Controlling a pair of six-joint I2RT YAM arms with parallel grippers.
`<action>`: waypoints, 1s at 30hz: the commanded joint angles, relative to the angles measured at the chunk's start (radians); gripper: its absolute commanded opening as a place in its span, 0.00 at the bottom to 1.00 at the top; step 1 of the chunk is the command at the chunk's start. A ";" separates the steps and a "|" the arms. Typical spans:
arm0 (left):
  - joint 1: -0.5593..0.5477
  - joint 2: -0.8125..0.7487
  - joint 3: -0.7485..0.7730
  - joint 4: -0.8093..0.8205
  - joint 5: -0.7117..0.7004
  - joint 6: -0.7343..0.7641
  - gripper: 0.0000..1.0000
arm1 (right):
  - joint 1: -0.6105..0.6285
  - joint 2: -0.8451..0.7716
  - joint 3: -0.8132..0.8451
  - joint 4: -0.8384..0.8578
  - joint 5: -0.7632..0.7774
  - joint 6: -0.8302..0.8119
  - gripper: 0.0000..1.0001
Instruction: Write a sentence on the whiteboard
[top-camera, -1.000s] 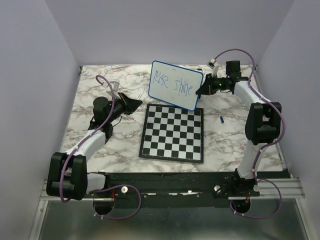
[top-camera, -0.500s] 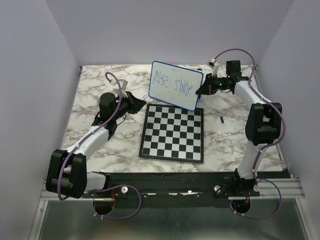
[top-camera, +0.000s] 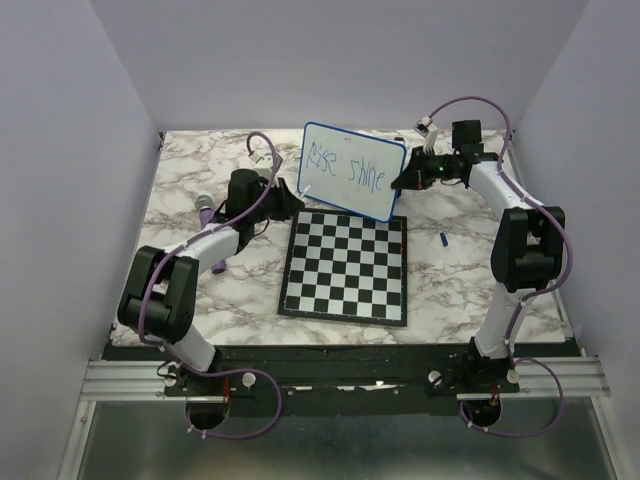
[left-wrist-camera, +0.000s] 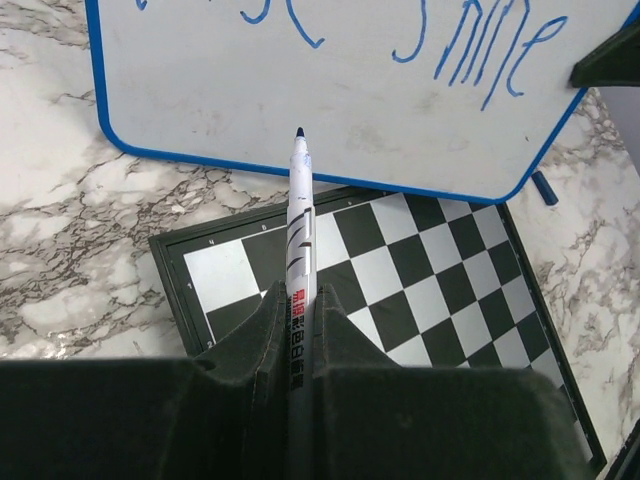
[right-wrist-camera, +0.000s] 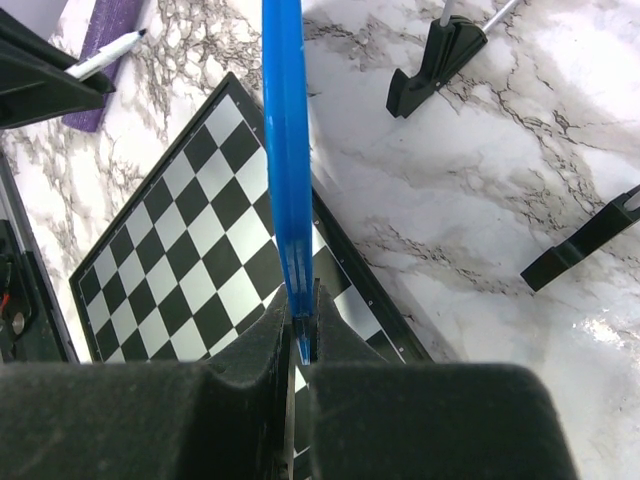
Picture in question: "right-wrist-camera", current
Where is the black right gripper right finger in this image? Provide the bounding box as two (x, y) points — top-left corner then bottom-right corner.
(309, 285), (577, 479)

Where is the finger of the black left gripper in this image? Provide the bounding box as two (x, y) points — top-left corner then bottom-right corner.
(1, 40), (105, 129)
(1, 9), (116, 94)

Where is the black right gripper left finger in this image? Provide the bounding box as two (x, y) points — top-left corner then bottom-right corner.
(1, 289), (293, 479)

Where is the white blue whiteboard marker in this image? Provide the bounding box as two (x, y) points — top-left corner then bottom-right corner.
(65, 29), (147, 81)

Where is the blue framed whiteboard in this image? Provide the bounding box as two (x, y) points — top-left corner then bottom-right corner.
(262, 0), (314, 365)

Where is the black white chessboard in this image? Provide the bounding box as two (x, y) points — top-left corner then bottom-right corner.
(68, 72), (434, 466)

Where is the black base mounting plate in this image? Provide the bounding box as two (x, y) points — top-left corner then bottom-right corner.
(1, 158), (79, 364)

